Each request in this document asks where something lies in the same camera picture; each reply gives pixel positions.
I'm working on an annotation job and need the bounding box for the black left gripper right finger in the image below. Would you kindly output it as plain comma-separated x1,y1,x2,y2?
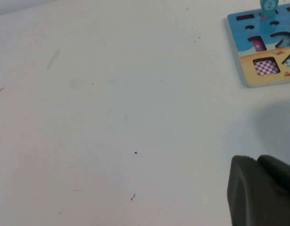
256,154,290,203

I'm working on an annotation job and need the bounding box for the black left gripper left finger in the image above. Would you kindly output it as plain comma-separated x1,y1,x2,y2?
226,154,290,226

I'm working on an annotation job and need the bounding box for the colourful wooden puzzle board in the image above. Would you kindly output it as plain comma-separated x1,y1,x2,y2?
224,1,290,89

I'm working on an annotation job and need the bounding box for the teal fish piece numbered 2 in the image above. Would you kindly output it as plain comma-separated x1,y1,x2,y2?
259,0,279,19

